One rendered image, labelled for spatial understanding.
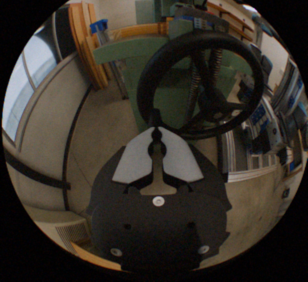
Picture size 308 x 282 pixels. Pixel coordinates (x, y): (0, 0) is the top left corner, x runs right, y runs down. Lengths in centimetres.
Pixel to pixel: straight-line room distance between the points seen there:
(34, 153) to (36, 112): 39
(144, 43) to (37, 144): 118
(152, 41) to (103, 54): 15
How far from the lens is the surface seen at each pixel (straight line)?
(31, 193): 124
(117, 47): 32
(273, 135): 62
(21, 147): 114
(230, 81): 45
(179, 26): 21
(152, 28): 45
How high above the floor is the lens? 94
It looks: 59 degrees down
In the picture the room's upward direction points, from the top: 2 degrees counter-clockwise
